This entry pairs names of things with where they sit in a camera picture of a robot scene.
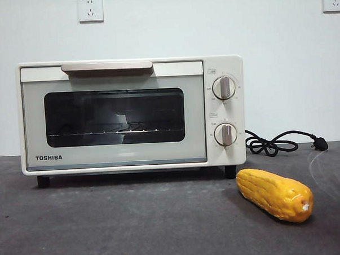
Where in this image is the cream timer knob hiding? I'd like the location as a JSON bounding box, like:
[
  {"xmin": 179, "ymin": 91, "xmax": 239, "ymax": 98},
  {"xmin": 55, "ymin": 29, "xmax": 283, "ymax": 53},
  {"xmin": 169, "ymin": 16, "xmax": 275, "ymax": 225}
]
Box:
[{"xmin": 213, "ymin": 122, "xmax": 239, "ymax": 148}]

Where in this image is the black power cable with plug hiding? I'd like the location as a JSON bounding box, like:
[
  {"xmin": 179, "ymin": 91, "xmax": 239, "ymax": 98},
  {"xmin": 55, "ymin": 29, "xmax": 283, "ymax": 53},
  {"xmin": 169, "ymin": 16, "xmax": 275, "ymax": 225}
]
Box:
[{"xmin": 245, "ymin": 125, "xmax": 329, "ymax": 156}]

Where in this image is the metal wire oven rack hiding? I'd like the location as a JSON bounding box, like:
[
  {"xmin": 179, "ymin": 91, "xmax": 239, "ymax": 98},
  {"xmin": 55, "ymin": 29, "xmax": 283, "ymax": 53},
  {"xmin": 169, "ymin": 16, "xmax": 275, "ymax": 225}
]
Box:
[{"xmin": 47, "ymin": 127, "xmax": 185, "ymax": 138}]

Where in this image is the glass oven door with handle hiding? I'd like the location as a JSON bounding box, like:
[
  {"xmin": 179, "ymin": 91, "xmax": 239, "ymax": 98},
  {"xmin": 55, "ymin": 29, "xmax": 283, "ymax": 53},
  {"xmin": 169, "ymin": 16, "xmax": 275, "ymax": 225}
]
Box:
[{"xmin": 19, "ymin": 57, "xmax": 208, "ymax": 170}]

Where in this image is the cream temperature knob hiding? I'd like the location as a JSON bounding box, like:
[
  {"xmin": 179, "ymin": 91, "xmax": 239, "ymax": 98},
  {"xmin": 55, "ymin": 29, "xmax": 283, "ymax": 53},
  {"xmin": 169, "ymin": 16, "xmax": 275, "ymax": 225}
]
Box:
[{"xmin": 211, "ymin": 75, "xmax": 237, "ymax": 101}]

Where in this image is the yellow corn cob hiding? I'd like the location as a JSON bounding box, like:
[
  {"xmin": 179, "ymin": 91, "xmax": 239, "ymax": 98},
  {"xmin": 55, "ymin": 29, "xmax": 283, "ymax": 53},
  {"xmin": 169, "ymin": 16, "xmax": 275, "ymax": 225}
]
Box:
[{"xmin": 235, "ymin": 165, "xmax": 315, "ymax": 225}]

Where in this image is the cream Toshiba toaster oven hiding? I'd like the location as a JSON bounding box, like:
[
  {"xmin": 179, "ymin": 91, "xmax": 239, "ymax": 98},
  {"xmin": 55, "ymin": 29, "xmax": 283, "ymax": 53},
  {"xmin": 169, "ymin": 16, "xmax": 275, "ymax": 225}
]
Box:
[{"xmin": 15, "ymin": 52, "xmax": 249, "ymax": 189}]

